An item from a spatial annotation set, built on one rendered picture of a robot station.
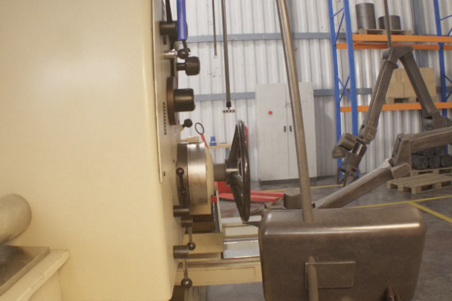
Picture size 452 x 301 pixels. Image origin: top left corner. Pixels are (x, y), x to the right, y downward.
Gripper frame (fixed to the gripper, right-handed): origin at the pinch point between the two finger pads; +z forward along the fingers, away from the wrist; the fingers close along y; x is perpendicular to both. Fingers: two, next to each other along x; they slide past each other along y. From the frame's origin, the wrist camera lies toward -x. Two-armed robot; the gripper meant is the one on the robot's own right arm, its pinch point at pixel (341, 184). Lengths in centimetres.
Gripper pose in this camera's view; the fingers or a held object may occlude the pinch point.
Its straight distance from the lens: 178.9
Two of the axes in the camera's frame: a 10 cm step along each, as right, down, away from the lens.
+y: 0.1, 0.4, -10.0
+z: -4.5, 8.9, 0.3
